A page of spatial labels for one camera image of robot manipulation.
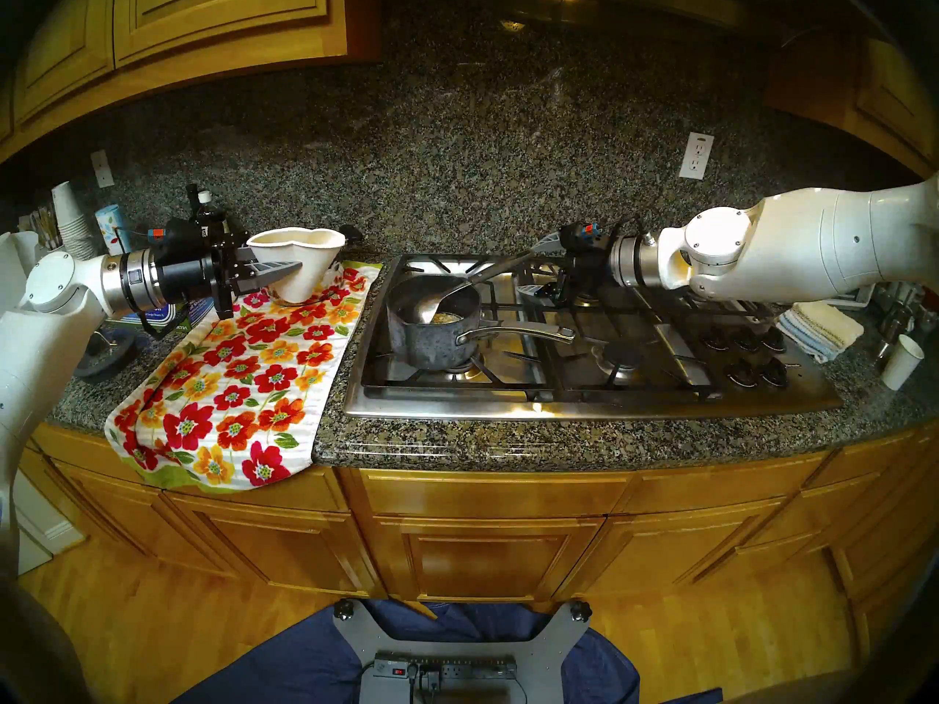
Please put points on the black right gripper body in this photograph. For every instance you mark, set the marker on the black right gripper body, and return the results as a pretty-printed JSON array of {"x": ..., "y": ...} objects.
[{"x": 588, "y": 270}]

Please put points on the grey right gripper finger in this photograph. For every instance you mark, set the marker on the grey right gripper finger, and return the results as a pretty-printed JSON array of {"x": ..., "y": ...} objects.
[
  {"x": 539, "y": 290},
  {"x": 549, "y": 242}
]

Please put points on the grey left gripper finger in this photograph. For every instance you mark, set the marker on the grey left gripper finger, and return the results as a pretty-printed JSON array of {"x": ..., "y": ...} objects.
[{"x": 268, "y": 276}]

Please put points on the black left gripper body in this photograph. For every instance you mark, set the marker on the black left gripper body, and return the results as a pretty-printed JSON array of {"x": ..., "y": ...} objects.
[{"x": 187, "y": 281}]

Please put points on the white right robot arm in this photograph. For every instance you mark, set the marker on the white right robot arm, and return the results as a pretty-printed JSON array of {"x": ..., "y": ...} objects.
[{"x": 807, "y": 240}]

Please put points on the metal serving spoon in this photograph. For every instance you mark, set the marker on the metal serving spoon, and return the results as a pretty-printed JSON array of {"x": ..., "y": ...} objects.
[{"x": 436, "y": 310}]

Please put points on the black pot lid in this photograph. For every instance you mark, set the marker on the black pot lid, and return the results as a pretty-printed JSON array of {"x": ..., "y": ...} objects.
[{"x": 103, "y": 361}]

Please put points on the blue foil sheet box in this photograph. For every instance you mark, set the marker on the blue foil sheet box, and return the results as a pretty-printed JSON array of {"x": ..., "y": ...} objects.
[{"x": 176, "y": 315}]

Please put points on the dark bottle white cap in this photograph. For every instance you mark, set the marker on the dark bottle white cap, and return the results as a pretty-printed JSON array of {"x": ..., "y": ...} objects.
[{"x": 211, "y": 213}]

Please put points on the dark bottle black cap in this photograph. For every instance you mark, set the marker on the dark bottle black cap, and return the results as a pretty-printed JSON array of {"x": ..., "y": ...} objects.
[{"x": 192, "y": 200}]

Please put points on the leaf print paper cup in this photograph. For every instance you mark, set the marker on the leaf print paper cup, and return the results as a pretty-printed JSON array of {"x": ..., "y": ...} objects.
[{"x": 111, "y": 229}]

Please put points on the grey saucepan with food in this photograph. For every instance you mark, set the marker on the grey saucepan with food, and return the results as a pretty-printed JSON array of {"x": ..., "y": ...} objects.
[{"x": 444, "y": 319}]

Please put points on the dark grey saucepan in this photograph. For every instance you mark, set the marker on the dark grey saucepan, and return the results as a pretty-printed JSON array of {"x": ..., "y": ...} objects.
[{"x": 425, "y": 347}]

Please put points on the stack of white paper cups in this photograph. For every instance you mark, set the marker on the stack of white paper cups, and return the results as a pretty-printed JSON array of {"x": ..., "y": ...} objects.
[{"x": 72, "y": 222}]

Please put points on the floral kitchen towel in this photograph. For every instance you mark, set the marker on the floral kitchen towel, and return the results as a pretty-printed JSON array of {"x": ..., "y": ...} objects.
[{"x": 242, "y": 409}]

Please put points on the black cooktop knob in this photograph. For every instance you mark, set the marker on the black cooktop knob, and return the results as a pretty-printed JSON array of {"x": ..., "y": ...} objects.
[
  {"x": 741, "y": 373},
  {"x": 772, "y": 372},
  {"x": 772, "y": 339},
  {"x": 715, "y": 338},
  {"x": 744, "y": 340}
]

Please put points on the stainless steel gas cooktop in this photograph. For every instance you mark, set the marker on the stainless steel gas cooktop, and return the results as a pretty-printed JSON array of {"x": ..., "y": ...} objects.
[{"x": 660, "y": 396}]

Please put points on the cup of wooden sticks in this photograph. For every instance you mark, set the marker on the cup of wooden sticks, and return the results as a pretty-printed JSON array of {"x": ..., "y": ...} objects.
[{"x": 45, "y": 229}]

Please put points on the blue striped folded cloth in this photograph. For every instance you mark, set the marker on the blue striped folded cloth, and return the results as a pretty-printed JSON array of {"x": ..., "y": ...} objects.
[{"x": 803, "y": 339}]

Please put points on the cream folded cloth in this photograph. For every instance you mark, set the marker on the cream folded cloth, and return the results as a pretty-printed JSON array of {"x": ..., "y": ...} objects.
[{"x": 829, "y": 320}]

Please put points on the wooden base cabinets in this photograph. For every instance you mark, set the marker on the wooden base cabinets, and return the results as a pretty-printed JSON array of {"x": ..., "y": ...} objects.
[{"x": 484, "y": 548}]

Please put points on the white plastic tray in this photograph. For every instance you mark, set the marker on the white plastic tray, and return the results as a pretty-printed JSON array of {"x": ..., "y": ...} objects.
[{"x": 851, "y": 299}]

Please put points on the chrome metal fixture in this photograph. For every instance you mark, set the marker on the chrome metal fixture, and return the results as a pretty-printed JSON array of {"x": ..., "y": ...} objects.
[{"x": 891, "y": 321}]

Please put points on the small white paper cup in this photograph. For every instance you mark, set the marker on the small white paper cup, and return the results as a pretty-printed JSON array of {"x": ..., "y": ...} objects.
[{"x": 901, "y": 361}]

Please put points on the grey power strip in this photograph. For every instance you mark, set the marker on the grey power strip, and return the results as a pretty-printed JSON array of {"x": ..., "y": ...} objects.
[{"x": 447, "y": 667}]

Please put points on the navy blue fabric cover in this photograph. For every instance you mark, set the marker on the navy blue fabric cover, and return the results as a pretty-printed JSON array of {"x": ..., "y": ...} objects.
[{"x": 293, "y": 666}]

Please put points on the white wall switch plate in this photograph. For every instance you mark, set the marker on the white wall switch plate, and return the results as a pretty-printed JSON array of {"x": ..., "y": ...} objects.
[{"x": 102, "y": 169}]

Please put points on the white wall power outlet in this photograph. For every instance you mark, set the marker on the white wall power outlet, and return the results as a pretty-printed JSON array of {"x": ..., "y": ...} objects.
[{"x": 695, "y": 155}]

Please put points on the wooden wall cabinet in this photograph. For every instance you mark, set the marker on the wooden wall cabinet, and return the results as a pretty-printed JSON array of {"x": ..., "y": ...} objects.
[
  {"x": 183, "y": 20},
  {"x": 888, "y": 94}
]

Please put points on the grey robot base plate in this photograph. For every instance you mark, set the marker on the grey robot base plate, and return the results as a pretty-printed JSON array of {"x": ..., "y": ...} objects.
[{"x": 546, "y": 651}]

